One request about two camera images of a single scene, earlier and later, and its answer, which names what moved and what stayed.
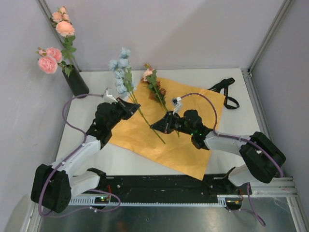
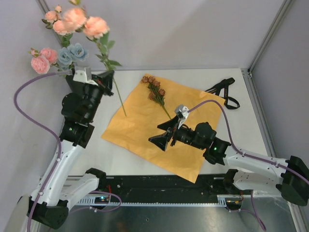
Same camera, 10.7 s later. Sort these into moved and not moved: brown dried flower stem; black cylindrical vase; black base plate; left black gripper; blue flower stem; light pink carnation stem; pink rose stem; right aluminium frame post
Moved: blue flower stem; pink rose stem; left black gripper; light pink carnation stem
Not moved: right aluminium frame post; brown dried flower stem; black base plate; black cylindrical vase
